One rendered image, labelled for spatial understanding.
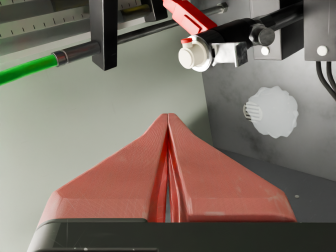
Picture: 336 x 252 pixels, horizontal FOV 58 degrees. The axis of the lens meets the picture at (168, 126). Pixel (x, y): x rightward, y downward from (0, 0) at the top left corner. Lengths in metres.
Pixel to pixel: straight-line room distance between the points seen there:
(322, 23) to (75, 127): 0.36
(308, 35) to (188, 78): 0.33
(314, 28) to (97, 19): 0.24
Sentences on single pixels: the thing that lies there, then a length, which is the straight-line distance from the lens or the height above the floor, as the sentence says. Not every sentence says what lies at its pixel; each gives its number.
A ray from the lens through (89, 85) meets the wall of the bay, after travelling 0.50.
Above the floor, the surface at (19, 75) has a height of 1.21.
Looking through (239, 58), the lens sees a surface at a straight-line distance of 0.21.
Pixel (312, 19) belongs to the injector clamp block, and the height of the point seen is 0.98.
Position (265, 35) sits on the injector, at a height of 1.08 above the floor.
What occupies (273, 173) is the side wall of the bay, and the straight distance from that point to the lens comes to 0.63.
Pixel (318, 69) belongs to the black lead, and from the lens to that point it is 0.37.
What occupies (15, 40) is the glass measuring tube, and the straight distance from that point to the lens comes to 0.43.
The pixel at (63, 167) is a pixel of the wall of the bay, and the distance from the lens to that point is 0.51.
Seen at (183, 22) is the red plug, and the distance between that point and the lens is 0.27.
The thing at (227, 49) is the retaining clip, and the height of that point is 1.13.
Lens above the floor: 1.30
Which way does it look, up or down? 35 degrees down
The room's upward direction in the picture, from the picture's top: 120 degrees counter-clockwise
